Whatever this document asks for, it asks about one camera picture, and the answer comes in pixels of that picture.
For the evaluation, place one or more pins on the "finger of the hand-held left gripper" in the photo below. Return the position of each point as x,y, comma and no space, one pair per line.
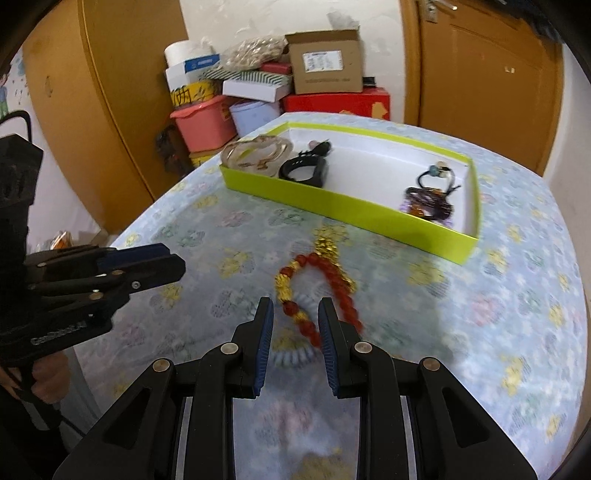
138,254
157,272

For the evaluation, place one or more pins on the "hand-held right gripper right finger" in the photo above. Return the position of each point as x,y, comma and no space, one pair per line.
328,350

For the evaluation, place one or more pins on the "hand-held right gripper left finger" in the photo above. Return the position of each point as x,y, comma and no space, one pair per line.
263,350

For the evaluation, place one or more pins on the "beige hair claw clip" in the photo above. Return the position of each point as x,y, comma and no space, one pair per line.
240,154

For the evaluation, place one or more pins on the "yellow-green shallow cardboard box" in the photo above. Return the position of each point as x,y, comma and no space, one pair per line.
369,212

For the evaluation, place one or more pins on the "black smart band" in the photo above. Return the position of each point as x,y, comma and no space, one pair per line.
295,164

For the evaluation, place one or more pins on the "small black hair clip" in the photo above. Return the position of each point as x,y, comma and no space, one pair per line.
323,146

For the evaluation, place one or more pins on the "person's left hand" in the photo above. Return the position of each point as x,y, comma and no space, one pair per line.
51,378

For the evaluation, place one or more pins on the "wooden wardrobe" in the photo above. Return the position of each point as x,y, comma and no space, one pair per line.
101,115

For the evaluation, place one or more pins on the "pink plastic bin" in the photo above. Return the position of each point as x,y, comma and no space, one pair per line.
205,127

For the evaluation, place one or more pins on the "yellow bucket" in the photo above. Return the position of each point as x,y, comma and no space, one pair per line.
191,94

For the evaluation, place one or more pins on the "lavender plastic container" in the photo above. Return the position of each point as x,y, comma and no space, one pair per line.
254,117

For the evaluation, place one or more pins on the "white and blue box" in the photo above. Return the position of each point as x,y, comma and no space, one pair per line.
194,69

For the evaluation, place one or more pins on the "white flat box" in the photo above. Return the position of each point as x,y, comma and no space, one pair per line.
254,90

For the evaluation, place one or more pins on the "white paper roll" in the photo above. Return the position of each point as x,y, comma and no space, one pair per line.
182,53

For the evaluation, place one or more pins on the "green striped flat box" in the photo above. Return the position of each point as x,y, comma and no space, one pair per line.
244,76

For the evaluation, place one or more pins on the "clear bag of nuts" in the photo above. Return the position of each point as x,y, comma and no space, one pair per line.
254,51

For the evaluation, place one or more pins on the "red gift box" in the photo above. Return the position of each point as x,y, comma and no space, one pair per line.
332,104

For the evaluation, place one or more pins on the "brown cardboard box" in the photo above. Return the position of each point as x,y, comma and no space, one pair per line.
328,62

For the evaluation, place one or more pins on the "wooden door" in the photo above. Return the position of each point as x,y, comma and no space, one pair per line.
489,83

